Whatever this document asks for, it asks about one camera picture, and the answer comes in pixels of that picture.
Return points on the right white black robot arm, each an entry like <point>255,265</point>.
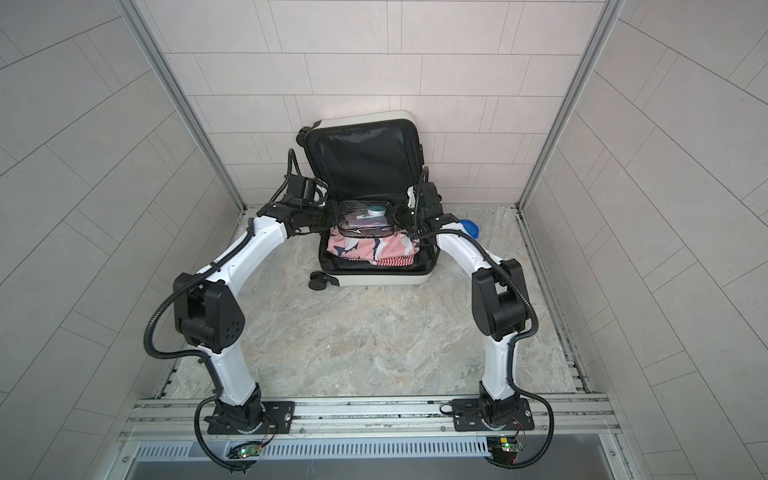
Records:
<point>498,307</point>

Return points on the aluminium corner post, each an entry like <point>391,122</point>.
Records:
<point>150,48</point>
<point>599,36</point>

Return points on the aluminium mounting rail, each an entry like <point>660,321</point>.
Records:
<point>368,417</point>

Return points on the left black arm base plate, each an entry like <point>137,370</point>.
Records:
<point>273,417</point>

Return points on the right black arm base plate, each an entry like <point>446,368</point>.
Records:
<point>485,414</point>

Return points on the pink whale print garment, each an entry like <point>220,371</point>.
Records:
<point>366,249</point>

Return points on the red white striped garment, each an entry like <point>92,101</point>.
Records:
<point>397,261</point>

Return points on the green circuit board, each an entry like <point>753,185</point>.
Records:
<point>504,450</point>
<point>245,451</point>

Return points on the right green circuit board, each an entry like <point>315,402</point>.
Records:
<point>504,450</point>

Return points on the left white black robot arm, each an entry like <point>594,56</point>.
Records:
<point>207,312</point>

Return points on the clear toiletry pouch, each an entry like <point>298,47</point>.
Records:
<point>365,219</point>

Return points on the left green circuit board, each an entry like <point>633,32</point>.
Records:
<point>245,451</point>

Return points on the left aluminium corner post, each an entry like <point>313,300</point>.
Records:
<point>150,48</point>

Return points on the right aluminium corner post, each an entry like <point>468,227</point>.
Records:
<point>599,36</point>

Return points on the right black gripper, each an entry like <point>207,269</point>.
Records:
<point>400,214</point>

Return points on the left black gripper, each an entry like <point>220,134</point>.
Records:
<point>331,210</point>

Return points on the blue lid plastic jar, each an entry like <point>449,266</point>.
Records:
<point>471,228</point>

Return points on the white ventilation grille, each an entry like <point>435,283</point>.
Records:
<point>330,448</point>

